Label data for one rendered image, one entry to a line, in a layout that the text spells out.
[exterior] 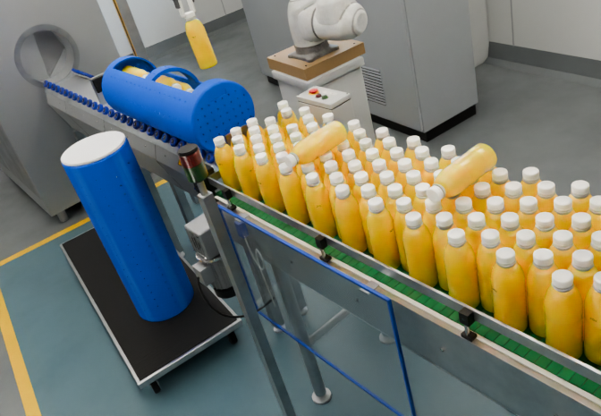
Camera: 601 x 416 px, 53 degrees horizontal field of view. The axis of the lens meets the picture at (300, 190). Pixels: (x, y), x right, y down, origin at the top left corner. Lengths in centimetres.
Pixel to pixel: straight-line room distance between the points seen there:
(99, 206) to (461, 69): 251
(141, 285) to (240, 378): 61
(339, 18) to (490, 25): 265
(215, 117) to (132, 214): 62
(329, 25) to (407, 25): 118
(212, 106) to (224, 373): 121
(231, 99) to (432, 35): 186
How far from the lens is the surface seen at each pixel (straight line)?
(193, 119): 228
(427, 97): 398
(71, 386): 320
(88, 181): 261
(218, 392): 278
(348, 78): 284
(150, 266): 282
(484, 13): 508
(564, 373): 141
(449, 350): 155
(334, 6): 260
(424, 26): 385
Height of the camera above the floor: 197
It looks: 31 degrees down
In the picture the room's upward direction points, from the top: 16 degrees counter-clockwise
